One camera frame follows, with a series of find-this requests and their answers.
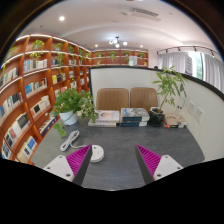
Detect white book with face cover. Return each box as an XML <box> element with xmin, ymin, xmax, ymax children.
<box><xmin>95</xmin><ymin>110</ymin><xmax>121</xmax><ymax>124</ymax></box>

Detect wooden bookshelf unit with books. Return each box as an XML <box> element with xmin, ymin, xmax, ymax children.
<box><xmin>0</xmin><ymin>33</ymin><xmax>93</xmax><ymax>164</ymax></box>

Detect white standing banner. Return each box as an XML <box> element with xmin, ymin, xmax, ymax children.
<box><xmin>184</xmin><ymin>54</ymin><xmax>194</xmax><ymax>76</ymax></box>

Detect recessed ceiling spotlights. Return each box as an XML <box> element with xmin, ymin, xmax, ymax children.
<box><xmin>58</xmin><ymin>15</ymin><xmax>149</xmax><ymax>51</ymax></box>

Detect white coiled power cable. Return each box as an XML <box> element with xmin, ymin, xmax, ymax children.
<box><xmin>59</xmin><ymin>129</ymin><xmax>93</xmax><ymax>153</ymax></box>

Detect red and black book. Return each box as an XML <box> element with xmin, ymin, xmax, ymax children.
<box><xmin>163</xmin><ymin>123</ymin><xmax>188</xmax><ymax>129</ymax></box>

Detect white sheer curtains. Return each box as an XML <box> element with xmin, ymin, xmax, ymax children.
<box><xmin>158</xmin><ymin>51</ymin><xmax>224</xmax><ymax>93</ymax></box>

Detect small tree in black pot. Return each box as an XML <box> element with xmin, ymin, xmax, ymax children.
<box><xmin>148</xmin><ymin>65</ymin><xmax>189</xmax><ymax>128</ymax></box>

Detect white flat book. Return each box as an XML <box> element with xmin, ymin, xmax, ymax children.
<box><xmin>87</xmin><ymin>119</ymin><xmax>118</xmax><ymax>128</ymax></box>

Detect white wall socket plate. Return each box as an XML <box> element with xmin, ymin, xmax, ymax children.
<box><xmin>194</xmin><ymin>106</ymin><xmax>205</xmax><ymax>123</ymax></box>
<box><xmin>187</xmin><ymin>100</ymin><xmax>197</xmax><ymax>115</ymax></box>

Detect ceiling air vent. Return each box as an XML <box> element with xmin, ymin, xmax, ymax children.
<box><xmin>129</xmin><ymin>7</ymin><xmax>160</xmax><ymax>21</ymax></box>

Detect wooden wall shelf with plants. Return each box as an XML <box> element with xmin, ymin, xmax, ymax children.
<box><xmin>91</xmin><ymin>48</ymin><xmax>149</xmax><ymax>68</ymax></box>

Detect tan cover book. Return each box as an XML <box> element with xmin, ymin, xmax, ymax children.
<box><xmin>164</xmin><ymin>112</ymin><xmax>189</xmax><ymax>126</ymax></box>

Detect tan padded chair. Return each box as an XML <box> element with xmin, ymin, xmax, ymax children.
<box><xmin>95</xmin><ymin>87</ymin><xmax>130</xmax><ymax>112</ymax></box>
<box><xmin>129</xmin><ymin>86</ymin><xmax>159</xmax><ymax>113</ymax></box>

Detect round white power strip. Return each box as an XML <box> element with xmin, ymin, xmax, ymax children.
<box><xmin>89</xmin><ymin>144</ymin><xmax>105</xmax><ymax>164</ymax></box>

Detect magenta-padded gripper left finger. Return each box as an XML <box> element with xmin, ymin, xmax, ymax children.
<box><xmin>42</xmin><ymin>144</ymin><xmax>94</xmax><ymax>187</ymax></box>

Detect black track light rail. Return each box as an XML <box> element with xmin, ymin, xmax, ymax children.
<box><xmin>156</xmin><ymin>45</ymin><xmax>218</xmax><ymax>56</ymax></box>

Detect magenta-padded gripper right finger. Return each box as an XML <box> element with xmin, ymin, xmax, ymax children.
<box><xmin>134</xmin><ymin>144</ymin><xmax>184</xmax><ymax>186</ymax></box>

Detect multi-bulb ceiling lamp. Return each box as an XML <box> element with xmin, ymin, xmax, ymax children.
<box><xmin>108</xmin><ymin>35</ymin><xmax>129</xmax><ymax>49</ymax></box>

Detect clear acrylic table sign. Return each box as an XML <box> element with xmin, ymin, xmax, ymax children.
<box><xmin>175</xmin><ymin>97</ymin><xmax>186</xmax><ymax>113</ymax></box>

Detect white booth partition black rim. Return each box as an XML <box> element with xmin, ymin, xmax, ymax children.
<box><xmin>88</xmin><ymin>65</ymin><xmax>224</xmax><ymax>161</ymax></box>

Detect leafy plant in white pot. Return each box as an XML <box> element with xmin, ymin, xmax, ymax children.
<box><xmin>49</xmin><ymin>87</ymin><xmax>99</xmax><ymax>138</ymax></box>

